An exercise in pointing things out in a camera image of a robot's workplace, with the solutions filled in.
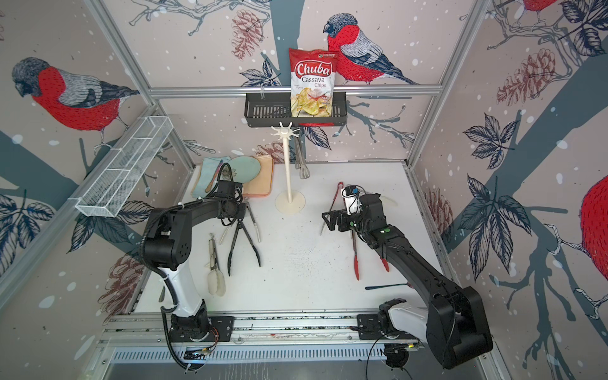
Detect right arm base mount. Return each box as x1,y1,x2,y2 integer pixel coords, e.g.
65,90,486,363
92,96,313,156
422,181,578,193
352,313,419,341

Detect red packet under basket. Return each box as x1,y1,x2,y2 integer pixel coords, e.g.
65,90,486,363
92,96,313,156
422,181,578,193
299,123,335,128

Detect iridescent spoon dark handle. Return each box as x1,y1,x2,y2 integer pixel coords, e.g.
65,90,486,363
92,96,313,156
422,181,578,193
364,283,413,291

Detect black steel tongs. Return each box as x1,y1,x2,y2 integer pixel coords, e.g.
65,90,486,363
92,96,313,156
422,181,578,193
226,217,262,277

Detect dark wall basket shelf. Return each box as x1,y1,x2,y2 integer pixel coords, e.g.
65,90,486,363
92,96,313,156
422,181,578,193
244,92,348,128

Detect thin red handled tongs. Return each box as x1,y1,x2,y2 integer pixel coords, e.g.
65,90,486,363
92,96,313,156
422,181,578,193
320,181,344,234

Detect white wire mesh shelf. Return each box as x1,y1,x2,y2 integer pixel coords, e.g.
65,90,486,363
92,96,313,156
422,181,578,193
75,116,174,217

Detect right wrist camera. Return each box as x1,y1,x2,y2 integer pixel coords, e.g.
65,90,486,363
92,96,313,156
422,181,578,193
341,185,366,215

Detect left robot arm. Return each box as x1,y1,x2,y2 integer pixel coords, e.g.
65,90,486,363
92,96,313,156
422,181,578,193
139,163,245,336

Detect orange cutting board mat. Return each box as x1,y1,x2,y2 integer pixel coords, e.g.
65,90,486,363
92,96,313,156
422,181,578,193
191,155,274,197

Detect cream utensil rack stand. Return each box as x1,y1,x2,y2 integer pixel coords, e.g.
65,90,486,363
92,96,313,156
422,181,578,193
272,121,306,215

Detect red tipped steel tongs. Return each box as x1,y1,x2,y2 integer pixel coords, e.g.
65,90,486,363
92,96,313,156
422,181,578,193
351,230,390,281

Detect white tipped tongs right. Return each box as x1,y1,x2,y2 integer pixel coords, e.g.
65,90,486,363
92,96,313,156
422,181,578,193
380,195,398,207

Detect pink handled utensil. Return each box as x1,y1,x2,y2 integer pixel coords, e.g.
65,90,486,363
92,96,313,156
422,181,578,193
205,159,224,193

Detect white small tongs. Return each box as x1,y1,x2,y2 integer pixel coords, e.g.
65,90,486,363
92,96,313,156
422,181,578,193
218,198,262,245

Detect teal cloth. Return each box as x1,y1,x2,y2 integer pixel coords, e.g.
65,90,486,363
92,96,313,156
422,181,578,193
191,157,231,198

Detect Chuba cassava chips bag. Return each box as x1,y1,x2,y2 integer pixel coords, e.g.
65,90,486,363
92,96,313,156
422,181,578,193
289,48,338,118

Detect light green plate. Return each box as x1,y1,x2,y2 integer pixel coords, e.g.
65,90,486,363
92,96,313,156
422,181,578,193
221,156,261,184

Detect all steel slotted tongs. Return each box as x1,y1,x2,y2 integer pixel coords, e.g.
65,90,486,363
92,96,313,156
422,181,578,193
294,137,310,180

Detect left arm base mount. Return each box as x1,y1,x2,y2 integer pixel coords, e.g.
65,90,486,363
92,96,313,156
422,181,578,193
169,315,235,343

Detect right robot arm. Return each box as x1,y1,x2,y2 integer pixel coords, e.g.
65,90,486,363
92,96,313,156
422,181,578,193
321,193,493,369

